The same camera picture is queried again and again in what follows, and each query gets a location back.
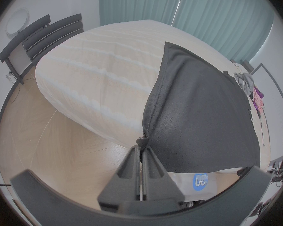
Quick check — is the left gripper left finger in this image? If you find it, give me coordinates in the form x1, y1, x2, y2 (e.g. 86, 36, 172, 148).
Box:
98, 145, 140, 208

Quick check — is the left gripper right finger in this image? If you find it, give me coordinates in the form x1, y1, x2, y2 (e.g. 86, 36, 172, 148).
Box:
141, 147, 185, 203

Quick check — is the black T-shirt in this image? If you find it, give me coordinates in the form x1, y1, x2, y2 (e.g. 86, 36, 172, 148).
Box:
136, 41, 261, 174

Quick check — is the bed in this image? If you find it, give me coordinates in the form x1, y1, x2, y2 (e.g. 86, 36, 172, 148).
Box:
35, 20, 283, 176

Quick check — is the pile of clothes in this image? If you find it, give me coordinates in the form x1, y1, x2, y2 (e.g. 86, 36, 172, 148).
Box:
250, 85, 266, 118

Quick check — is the grey garment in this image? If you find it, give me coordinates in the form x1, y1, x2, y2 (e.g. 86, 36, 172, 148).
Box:
233, 72, 255, 95

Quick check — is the grey bedside table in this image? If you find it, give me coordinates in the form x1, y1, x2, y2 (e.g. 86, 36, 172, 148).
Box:
231, 59, 254, 74

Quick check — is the black chest of drawers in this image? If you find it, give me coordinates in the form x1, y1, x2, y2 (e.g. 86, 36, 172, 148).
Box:
22, 13, 83, 67

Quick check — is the blue-green curtain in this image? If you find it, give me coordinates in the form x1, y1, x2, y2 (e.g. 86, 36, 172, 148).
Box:
99, 0, 185, 28
172, 0, 275, 66

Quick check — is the round white lamp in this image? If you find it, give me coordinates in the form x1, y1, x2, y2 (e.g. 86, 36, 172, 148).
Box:
6, 8, 30, 35

